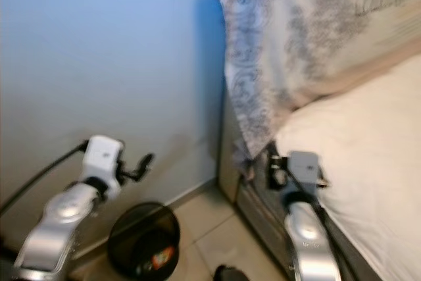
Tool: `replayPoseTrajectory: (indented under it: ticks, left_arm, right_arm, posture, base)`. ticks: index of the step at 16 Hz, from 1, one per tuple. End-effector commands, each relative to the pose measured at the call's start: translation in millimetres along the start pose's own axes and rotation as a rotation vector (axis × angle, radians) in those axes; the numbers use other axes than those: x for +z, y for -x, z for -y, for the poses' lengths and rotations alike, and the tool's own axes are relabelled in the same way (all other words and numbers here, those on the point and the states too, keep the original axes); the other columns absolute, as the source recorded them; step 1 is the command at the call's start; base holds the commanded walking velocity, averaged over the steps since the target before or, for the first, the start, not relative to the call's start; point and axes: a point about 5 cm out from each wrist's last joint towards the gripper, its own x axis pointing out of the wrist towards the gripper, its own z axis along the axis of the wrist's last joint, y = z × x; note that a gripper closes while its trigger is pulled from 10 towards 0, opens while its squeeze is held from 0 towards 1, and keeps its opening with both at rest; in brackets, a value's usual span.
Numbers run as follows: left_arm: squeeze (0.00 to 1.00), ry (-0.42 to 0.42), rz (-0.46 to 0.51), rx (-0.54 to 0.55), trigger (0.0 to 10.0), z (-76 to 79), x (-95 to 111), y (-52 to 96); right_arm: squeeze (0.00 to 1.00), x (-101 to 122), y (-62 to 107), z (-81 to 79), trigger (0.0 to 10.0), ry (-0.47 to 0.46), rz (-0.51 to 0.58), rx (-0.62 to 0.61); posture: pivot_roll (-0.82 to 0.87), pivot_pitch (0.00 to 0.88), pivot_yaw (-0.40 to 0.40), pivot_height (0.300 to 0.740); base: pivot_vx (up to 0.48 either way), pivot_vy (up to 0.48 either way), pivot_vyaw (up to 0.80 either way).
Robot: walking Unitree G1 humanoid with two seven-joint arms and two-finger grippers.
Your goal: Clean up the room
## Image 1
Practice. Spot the dark robot right foot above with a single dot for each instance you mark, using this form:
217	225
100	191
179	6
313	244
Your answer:
231	274

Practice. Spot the black round trash bin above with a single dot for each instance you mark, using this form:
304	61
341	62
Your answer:
138	228

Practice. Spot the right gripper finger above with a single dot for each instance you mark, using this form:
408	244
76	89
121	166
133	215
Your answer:
273	166

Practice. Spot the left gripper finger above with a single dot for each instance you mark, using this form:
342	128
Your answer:
143	166

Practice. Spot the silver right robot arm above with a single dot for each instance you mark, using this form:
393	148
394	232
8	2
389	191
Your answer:
309	241

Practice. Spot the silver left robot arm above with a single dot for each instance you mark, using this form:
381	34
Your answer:
59	228

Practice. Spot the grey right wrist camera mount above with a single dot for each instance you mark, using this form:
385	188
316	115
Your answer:
306	166

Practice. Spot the white quilted mattress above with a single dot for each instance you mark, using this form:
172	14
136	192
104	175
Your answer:
368	162

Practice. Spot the grey bed base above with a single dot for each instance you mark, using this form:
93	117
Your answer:
256	222

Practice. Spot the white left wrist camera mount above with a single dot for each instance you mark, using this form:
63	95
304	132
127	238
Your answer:
102	159

